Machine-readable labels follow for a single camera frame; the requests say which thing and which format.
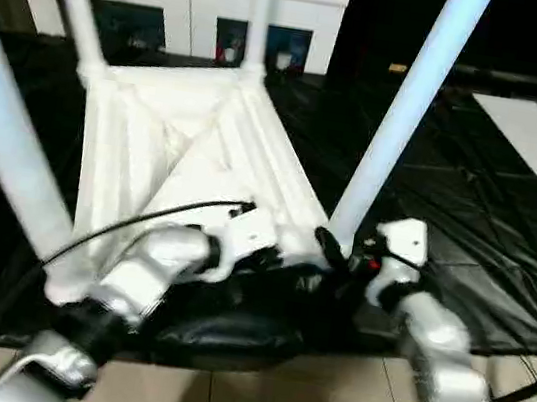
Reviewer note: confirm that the white plastic table top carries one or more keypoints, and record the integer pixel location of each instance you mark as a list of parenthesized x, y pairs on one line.
[(197, 140)]

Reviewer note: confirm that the white plastic table leg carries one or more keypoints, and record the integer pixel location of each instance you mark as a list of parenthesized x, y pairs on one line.
[(259, 18), (14, 143), (410, 101), (76, 0)]

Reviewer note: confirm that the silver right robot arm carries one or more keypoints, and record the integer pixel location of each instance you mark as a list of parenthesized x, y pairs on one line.
[(447, 359)]

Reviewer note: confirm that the black mat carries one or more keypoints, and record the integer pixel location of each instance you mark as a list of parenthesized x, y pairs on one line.
[(486, 234)]

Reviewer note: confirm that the small yellow label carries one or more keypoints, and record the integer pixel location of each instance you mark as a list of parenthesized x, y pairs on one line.
[(397, 69)]

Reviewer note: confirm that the black cabinet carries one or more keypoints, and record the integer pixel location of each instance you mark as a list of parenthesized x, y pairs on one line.
[(515, 41)]

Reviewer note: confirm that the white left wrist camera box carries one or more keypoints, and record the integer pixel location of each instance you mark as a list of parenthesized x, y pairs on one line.
[(243, 238)]

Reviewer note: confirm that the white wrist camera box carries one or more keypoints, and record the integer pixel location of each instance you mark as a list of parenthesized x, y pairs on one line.
[(243, 238), (401, 246)]

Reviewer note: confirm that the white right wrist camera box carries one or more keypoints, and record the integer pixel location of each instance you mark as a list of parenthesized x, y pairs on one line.
[(401, 246)]

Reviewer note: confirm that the black metal table frame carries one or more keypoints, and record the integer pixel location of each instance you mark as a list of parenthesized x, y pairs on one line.
[(534, 387)]

